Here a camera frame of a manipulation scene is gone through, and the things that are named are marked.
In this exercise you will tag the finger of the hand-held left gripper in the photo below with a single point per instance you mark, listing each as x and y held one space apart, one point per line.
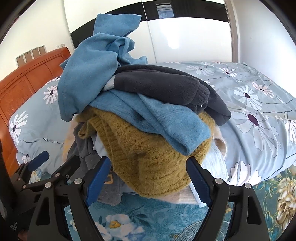
39 160
69 166

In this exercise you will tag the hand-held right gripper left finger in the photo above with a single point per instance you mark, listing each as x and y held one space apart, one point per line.
99 180

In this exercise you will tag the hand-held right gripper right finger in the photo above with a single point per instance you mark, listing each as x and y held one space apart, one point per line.
196 180

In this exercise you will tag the grey hoodie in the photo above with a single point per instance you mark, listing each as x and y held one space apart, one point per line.
85 148

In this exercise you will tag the pale blue shirt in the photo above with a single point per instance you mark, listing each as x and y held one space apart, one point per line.
215 164

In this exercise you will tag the daisy print pillow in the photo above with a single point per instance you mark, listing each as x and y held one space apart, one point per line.
34 129

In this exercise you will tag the white garment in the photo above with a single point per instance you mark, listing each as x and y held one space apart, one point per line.
99 148

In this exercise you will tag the mustard yellow knit sweater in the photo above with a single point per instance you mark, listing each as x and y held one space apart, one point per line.
148 166

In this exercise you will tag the teal floral bedsheet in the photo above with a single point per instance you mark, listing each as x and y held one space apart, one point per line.
138 215

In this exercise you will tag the orange wooden headboard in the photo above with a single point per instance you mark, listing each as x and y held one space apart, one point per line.
20 88

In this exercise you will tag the daisy print duvet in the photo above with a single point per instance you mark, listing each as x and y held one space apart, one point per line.
254 97

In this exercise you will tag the dark grey fleece garment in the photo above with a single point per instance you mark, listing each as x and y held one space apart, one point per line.
157 83

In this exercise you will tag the blue smooth sweatshirt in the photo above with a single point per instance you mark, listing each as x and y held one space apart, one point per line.
87 62

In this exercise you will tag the grey door frame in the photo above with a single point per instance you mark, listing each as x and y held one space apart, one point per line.
234 34

